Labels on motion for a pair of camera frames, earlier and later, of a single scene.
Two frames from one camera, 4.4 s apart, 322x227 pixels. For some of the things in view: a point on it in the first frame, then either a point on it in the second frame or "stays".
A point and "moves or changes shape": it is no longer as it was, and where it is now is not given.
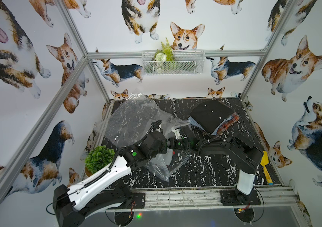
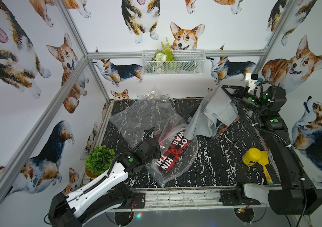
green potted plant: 98,158 stays
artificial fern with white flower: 163,55 stays
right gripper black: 172,141 → 240,96
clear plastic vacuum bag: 129,119 moves or changes shape
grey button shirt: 162,161 → 216,108
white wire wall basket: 187,62 stays
